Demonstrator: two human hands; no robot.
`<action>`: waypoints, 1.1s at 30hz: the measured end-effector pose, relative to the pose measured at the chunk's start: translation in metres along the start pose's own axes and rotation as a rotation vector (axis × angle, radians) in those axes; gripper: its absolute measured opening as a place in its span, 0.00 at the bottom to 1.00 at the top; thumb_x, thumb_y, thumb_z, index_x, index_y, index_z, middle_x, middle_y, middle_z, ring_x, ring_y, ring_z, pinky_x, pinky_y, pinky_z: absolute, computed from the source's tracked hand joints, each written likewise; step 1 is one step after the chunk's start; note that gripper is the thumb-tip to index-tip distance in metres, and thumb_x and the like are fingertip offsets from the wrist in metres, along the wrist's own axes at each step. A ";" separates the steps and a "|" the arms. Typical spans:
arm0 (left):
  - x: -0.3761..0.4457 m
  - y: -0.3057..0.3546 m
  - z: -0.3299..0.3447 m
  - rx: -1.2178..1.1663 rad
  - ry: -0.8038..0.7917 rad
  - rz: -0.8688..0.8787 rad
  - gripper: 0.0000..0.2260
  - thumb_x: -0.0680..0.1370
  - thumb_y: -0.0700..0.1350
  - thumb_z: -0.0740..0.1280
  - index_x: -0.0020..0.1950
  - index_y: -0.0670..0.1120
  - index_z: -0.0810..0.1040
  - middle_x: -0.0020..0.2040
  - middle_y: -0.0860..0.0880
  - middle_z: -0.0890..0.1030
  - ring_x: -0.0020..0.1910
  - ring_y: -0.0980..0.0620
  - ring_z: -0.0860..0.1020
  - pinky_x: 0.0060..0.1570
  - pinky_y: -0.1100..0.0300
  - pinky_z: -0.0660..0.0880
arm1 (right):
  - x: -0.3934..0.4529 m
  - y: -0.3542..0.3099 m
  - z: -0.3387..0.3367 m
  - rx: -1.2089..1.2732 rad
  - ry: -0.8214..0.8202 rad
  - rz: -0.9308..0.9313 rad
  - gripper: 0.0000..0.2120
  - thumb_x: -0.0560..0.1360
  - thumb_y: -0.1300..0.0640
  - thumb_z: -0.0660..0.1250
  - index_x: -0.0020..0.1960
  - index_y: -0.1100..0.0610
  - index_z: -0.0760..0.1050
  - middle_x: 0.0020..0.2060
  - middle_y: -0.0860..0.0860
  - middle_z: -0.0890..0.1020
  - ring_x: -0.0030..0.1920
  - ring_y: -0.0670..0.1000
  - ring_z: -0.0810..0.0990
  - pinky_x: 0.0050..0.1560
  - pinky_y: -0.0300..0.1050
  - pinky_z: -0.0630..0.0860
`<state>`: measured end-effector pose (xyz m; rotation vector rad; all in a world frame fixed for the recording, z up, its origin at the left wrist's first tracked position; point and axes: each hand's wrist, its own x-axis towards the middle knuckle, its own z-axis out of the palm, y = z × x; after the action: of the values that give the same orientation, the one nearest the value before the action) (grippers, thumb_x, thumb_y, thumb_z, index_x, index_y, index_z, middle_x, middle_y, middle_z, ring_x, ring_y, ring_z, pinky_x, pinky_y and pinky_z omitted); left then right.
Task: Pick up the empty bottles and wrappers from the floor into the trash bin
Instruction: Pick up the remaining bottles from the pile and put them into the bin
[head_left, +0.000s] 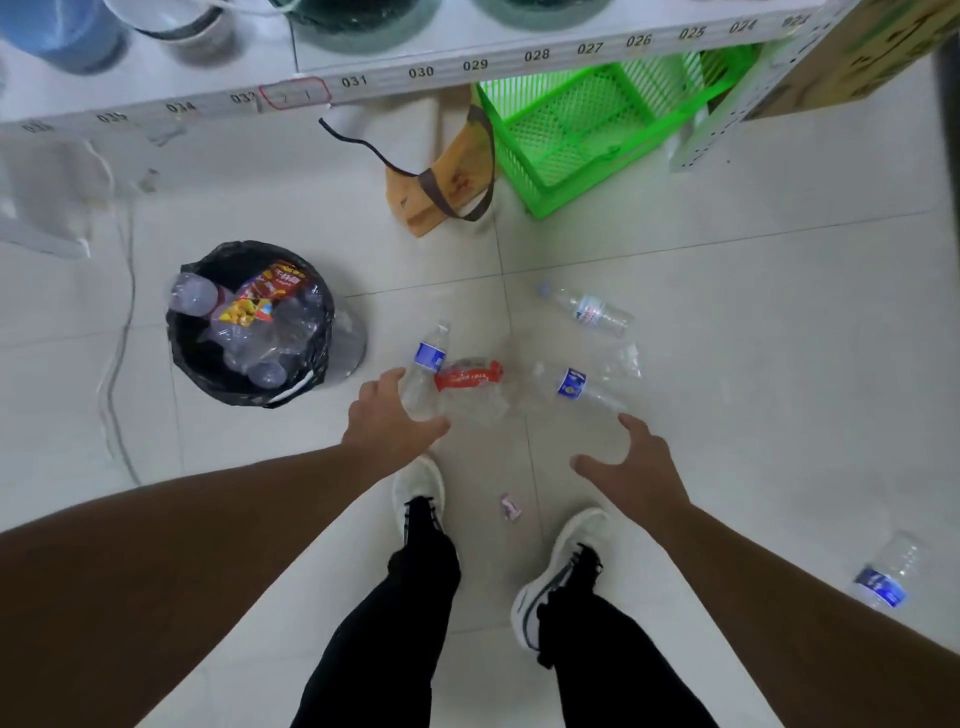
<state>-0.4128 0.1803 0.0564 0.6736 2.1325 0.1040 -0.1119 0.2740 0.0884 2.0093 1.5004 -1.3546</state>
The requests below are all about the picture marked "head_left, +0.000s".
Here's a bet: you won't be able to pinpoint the red snack wrapper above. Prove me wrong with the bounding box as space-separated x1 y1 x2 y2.
217 258 310 328

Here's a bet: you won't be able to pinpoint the blue bowl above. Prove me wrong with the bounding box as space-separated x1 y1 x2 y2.
0 0 130 75

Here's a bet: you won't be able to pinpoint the white bowl dark rim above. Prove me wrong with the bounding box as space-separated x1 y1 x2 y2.
103 0 241 65

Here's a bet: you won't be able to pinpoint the person's white shoe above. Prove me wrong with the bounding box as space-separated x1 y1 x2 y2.
509 507 615 654
391 453 448 549

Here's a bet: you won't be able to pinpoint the person's leg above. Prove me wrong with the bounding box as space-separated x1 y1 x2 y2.
536 547 721 728
290 494 463 728

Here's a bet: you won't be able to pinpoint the person's right white shoe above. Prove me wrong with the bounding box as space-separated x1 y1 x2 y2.
509 507 615 654

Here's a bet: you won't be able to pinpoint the green plastic basket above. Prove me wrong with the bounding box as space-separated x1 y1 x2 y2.
476 43 759 220

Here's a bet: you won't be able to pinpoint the crushed clear plastic bottle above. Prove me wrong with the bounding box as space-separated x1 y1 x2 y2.
599 341 645 380

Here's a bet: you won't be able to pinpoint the white metal shelf numbered edge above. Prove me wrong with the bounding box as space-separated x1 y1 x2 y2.
0 0 864 260

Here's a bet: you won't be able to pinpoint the black trash bin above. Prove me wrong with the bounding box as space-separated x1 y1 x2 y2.
164 239 369 410

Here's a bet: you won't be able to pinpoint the printed cardboard box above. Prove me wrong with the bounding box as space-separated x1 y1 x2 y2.
742 0 960 121

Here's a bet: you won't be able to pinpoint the brown tote bag dark straps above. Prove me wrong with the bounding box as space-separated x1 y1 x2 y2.
318 104 498 239

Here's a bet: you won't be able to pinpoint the crushed red label plastic bottle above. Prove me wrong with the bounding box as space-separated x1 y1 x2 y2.
433 356 515 429

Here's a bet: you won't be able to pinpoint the person's right leg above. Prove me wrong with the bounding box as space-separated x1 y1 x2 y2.
536 547 721 728

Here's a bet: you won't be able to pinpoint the person's left leg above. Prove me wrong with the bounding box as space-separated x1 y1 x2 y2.
290 494 463 728

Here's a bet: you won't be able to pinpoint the person's left white shoe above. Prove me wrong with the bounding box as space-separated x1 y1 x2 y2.
391 453 448 549

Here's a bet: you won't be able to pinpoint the white metal shelf dark base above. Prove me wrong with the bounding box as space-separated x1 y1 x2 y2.
933 33 960 256

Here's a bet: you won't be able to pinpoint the blue label plastic bottle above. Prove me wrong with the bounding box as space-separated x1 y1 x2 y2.
401 322 453 421
528 362 628 415
851 528 925 610

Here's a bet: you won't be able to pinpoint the white label plastic bottle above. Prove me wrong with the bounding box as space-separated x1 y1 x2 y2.
536 281 635 337

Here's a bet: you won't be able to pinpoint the person's right forearm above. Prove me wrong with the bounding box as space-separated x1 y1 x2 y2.
648 502 960 728

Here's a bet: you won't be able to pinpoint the person's left forearm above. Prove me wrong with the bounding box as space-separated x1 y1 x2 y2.
0 442 384 728

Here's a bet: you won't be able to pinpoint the person's left hand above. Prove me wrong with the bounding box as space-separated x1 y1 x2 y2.
341 367 453 496

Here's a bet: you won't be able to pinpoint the person's right hand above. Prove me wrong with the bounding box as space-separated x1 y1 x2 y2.
569 413 693 545

